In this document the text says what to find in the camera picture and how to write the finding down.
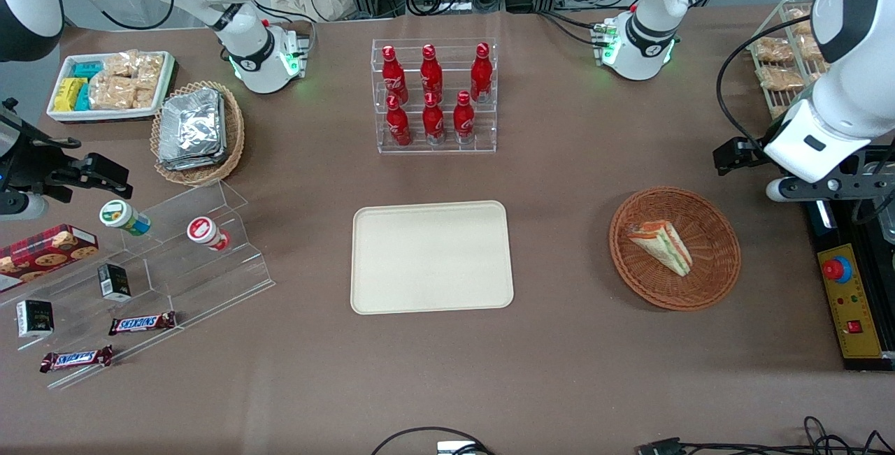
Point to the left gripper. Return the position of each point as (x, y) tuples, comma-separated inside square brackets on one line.
[(749, 149)]

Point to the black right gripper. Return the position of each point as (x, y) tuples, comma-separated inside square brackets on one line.
[(36, 163)]

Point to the triangle sandwich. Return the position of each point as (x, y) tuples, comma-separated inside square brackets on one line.
[(661, 245)]

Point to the round brown wicker basket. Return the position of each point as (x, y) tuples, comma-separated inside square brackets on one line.
[(713, 259)]

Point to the white rectangular snack tray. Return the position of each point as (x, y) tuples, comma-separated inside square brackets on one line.
[(63, 70)]

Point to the oval light wicker basket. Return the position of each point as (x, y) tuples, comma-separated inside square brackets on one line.
[(234, 133)]

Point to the cream plastic tray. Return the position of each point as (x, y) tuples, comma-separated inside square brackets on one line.
[(430, 257)]

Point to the green lid snack cup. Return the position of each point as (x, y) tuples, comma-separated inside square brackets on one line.
[(120, 215)]

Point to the wrapped bread packet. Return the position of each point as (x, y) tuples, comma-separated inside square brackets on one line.
[(798, 18), (779, 78), (772, 50), (810, 48)]

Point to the clear bag of rice crackers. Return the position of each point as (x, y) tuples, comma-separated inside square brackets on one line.
[(150, 70), (112, 93), (120, 63)]

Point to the teal snack pack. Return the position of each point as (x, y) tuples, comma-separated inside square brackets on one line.
[(87, 70), (83, 97)]

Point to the yellow snack pack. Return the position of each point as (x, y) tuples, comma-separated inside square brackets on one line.
[(68, 94)]

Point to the silver foil packet stack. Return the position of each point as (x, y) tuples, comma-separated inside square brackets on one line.
[(192, 130)]

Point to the red plaid cookie box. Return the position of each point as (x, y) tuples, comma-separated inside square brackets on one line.
[(49, 249)]

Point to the small black box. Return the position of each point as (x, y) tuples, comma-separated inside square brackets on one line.
[(114, 282), (35, 319)]

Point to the red lid snack cup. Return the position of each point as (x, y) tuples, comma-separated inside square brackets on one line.
[(204, 231)]

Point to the clear acrylic stepped display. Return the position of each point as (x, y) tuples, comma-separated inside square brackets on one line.
[(196, 280)]

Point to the red emergency stop button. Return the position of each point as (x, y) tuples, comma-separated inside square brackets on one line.
[(835, 269)]

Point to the brown snickers bar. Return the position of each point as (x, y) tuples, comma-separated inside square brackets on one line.
[(77, 358), (142, 323)]

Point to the black yellow control box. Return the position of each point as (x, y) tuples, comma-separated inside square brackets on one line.
[(849, 301)]

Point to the clear acrylic bottle rack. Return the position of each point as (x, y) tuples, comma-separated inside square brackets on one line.
[(482, 133)]

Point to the red cola bottle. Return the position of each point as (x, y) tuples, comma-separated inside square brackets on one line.
[(481, 76), (398, 126), (433, 123), (463, 121), (393, 77), (431, 74)]

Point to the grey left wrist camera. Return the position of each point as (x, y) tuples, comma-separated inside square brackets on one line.
[(783, 190)]

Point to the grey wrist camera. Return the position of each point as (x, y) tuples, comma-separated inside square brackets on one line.
[(783, 190), (21, 205)]

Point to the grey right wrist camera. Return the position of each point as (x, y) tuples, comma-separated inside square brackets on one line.
[(21, 205)]

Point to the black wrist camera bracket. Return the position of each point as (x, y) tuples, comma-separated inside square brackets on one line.
[(849, 179)]

